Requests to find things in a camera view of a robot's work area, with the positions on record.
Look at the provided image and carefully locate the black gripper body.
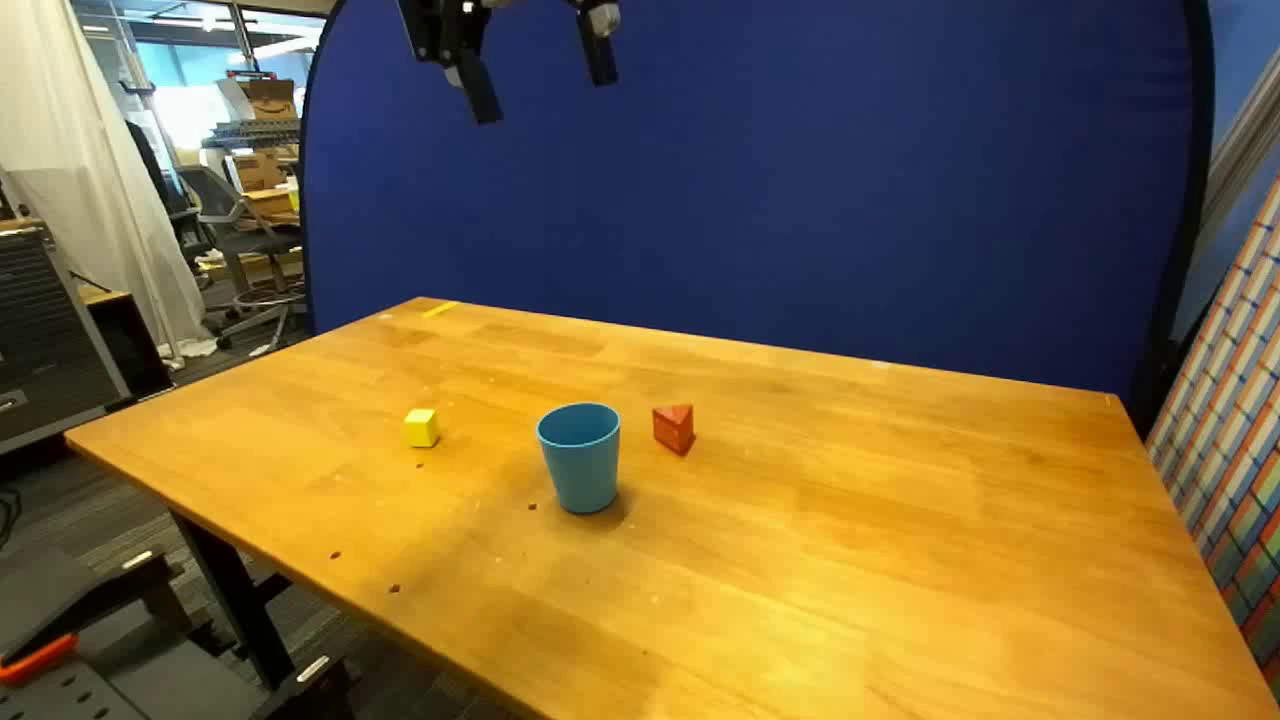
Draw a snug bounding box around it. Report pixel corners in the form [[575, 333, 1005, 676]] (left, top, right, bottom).
[[399, 0, 483, 65]]

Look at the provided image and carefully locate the yellow cube block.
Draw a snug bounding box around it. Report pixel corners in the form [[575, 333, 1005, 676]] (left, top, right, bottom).
[[405, 408, 439, 449]]

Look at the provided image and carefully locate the blue plastic cup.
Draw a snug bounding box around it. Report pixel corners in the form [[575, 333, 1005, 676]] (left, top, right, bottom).
[[537, 405, 621, 517]]

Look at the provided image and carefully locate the red triangular block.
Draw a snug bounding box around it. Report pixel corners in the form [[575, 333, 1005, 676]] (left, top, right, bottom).
[[653, 405, 695, 457]]

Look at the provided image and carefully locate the background shelf with boxes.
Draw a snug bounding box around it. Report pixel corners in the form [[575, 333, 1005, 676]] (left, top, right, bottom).
[[201, 72, 300, 227]]

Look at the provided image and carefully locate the white curtain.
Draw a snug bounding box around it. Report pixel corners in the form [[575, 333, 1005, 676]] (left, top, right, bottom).
[[0, 0, 216, 364]]

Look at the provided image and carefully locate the blue round backdrop screen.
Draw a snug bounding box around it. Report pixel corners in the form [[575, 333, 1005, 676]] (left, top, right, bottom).
[[303, 0, 1210, 418]]

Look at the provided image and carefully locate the black equipment case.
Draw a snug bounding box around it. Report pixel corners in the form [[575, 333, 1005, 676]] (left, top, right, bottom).
[[0, 227, 129, 451]]

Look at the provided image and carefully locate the black table leg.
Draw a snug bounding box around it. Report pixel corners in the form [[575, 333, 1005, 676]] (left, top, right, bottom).
[[176, 517, 290, 688]]

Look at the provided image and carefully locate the colourful checkered panel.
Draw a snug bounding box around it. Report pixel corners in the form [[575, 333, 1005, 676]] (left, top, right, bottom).
[[1146, 184, 1280, 693]]

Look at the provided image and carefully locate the black cart with orange handle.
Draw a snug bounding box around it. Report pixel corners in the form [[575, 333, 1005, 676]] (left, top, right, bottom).
[[0, 554, 357, 720]]

